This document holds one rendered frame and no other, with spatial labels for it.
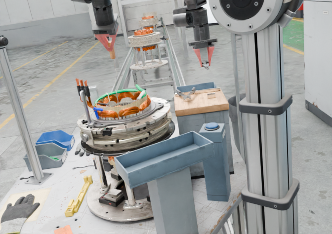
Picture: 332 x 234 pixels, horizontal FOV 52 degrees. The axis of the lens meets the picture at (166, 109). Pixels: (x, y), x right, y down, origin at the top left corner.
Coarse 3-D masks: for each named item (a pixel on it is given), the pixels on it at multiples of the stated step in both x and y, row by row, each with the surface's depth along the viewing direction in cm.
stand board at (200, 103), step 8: (192, 96) 132; (200, 96) 130; (216, 96) 127; (224, 96) 126; (176, 104) 126; (184, 104) 124; (192, 104) 123; (200, 104) 122; (208, 104) 120; (216, 104) 119; (224, 104) 119; (176, 112) 120; (184, 112) 120; (192, 112) 120; (200, 112) 120
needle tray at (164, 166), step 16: (160, 144) 96; (176, 144) 98; (192, 144) 101; (208, 144) 90; (128, 160) 93; (144, 160) 95; (160, 160) 94; (176, 160) 87; (192, 160) 89; (128, 176) 82; (144, 176) 84; (160, 176) 86; (176, 176) 90; (160, 192) 89; (176, 192) 91; (192, 192) 94; (160, 208) 91; (176, 208) 93; (192, 208) 95; (160, 224) 95; (176, 224) 94; (192, 224) 96
